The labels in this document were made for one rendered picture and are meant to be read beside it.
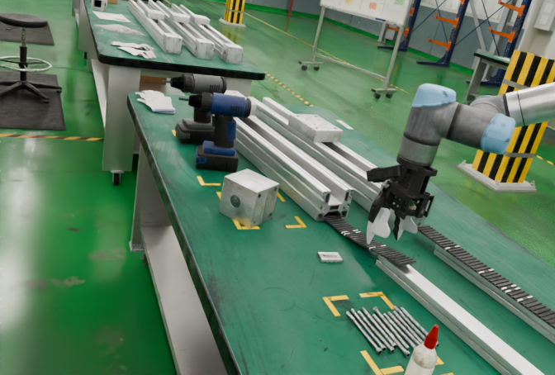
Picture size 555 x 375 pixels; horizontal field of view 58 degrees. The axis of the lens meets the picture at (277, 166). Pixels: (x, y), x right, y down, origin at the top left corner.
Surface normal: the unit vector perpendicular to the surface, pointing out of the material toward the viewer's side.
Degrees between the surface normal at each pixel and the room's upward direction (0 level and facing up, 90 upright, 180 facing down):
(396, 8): 90
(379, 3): 90
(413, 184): 90
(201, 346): 0
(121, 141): 90
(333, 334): 0
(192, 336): 0
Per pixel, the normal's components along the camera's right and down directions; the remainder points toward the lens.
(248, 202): -0.57, 0.20
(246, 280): 0.19, -0.91
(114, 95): 0.36, 0.41
